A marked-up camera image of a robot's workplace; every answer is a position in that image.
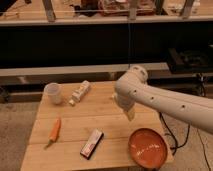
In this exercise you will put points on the black equipment box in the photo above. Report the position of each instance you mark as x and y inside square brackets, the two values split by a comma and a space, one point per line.
[185, 61]

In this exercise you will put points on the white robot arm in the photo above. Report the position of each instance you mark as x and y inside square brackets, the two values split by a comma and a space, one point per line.
[132, 88]

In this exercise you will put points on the orange carrot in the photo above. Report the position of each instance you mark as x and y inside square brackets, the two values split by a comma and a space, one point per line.
[54, 133]

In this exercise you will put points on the translucent plastic cup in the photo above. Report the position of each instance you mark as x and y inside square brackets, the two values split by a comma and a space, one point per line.
[53, 91]

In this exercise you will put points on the black white red box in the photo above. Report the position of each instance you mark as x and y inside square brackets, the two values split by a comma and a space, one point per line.
[91, 144]

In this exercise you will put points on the white tube bottle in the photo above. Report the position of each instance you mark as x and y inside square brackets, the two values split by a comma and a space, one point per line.
[79, 93]

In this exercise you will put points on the orange plate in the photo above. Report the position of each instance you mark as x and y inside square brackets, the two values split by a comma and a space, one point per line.
[147, 148]

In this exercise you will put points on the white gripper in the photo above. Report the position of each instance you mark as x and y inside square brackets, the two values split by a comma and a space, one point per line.
[125, 104]

